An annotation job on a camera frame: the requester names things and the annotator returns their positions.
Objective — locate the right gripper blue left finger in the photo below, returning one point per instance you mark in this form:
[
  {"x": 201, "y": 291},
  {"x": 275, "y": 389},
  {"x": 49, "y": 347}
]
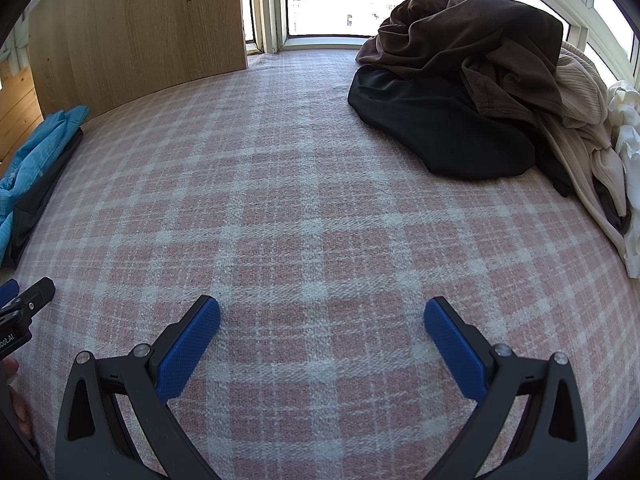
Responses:
[{"x": 93, "y": 441}]

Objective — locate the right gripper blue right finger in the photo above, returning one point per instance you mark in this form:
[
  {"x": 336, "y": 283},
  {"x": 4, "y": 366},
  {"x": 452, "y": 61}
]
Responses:
[{"x": 551, "y": 439}]

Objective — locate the person's left hand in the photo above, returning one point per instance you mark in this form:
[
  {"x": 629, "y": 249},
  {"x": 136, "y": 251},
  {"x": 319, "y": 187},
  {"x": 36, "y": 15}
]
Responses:
[{"x": 10, "y": 369}]

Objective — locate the folded black garment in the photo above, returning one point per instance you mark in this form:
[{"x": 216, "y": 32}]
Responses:
[{"x": 28, "y": 209}]

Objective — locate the folded blue shirt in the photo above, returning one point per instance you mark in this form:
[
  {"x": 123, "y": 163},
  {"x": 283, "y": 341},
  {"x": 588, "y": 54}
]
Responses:
[{"x": 33, "y": 159}]

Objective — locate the wooden cabinet panel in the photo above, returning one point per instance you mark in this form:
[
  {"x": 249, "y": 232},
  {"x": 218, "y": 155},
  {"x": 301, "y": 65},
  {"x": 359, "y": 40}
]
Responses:
[{"x": 104, "y": 53}]

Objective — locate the pink plaid blanket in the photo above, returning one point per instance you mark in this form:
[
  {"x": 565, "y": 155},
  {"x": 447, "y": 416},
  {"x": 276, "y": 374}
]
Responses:
[{"x": 322, "y": 241}]

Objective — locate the beige ribbed garment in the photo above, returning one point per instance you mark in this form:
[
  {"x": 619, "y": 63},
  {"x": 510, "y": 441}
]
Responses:
[{"x": 582, "y": 139}]

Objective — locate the black garment in pile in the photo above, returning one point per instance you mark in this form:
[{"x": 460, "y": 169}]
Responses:
[{"x": 434, "y": 117}]

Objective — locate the white ruffled garment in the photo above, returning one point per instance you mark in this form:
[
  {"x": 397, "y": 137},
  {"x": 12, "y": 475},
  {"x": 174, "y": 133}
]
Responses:
[{"x": 623, "y": 114}]

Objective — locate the brown garment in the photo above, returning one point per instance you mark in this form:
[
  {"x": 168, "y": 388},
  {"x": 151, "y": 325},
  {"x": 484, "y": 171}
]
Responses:
[{"x": 504, "y": 51}]

